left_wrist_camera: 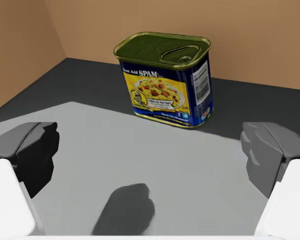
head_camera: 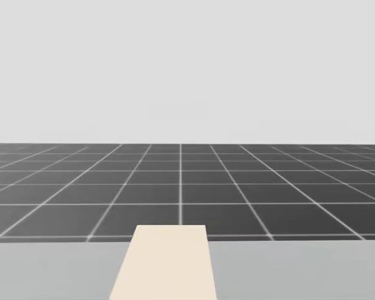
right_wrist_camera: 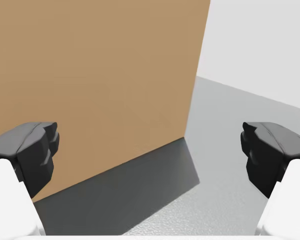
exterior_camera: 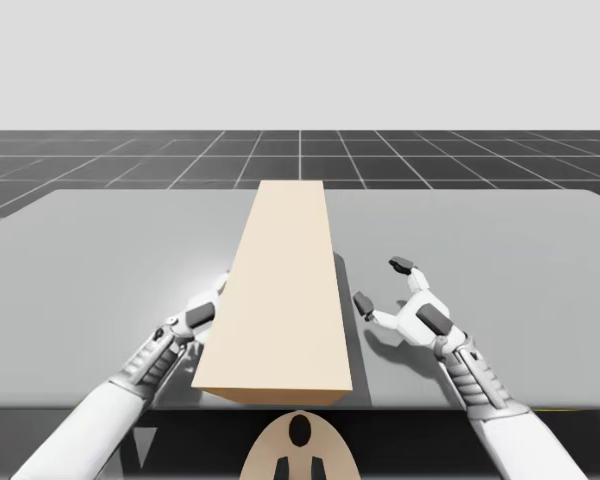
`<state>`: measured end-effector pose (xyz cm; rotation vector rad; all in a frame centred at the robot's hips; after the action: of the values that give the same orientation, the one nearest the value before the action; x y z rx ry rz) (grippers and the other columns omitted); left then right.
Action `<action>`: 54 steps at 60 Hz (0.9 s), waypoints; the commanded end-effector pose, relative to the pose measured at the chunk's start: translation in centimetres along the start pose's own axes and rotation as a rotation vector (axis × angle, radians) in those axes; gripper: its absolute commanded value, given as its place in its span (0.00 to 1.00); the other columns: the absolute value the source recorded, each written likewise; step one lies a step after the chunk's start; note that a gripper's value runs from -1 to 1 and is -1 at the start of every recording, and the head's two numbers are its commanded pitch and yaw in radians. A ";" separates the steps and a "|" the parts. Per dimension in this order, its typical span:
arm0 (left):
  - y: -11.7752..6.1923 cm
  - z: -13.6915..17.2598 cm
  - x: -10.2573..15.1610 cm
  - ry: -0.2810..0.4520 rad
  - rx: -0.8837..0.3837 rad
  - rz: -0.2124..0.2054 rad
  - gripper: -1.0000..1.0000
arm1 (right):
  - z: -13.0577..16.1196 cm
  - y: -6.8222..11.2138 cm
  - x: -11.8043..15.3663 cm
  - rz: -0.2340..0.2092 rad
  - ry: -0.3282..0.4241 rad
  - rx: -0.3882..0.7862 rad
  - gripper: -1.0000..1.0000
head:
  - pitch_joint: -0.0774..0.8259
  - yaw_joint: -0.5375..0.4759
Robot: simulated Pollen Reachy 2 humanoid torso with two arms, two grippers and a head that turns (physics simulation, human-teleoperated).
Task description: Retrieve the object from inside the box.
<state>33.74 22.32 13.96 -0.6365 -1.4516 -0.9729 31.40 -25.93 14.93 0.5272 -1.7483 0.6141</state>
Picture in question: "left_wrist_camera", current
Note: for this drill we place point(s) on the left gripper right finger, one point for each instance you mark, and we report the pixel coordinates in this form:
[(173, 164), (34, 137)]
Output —
[(272, 160)]

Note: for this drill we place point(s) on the green and blue rectangular can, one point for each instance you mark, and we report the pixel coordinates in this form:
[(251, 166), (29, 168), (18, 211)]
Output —
[(165, 82)]

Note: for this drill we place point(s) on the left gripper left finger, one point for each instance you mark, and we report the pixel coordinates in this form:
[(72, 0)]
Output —
[(20, 160)]

